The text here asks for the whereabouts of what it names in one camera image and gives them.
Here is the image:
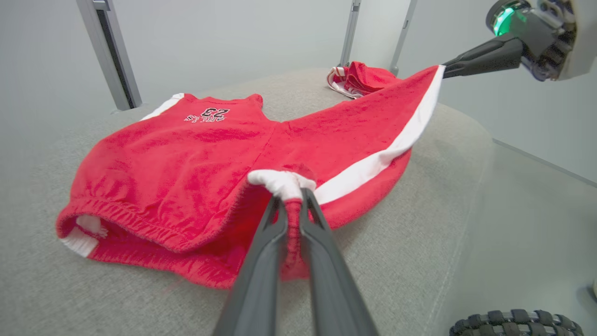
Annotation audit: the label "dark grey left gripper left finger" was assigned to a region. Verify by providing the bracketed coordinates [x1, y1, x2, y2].
[212, 196, 289, 336]

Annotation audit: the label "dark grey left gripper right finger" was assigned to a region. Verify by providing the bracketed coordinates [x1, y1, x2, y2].
[298, 188, 380, 336]

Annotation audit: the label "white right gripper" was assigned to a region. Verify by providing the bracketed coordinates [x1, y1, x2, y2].
[442, 0, 597, 82]

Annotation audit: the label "red Bulls basketball jersey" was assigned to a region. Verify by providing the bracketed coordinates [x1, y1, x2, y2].
[326, 61, 403, 100]

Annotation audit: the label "red shorts with white stripe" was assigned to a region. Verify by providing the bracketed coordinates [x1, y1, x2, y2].
[56, 64, 446, 290]

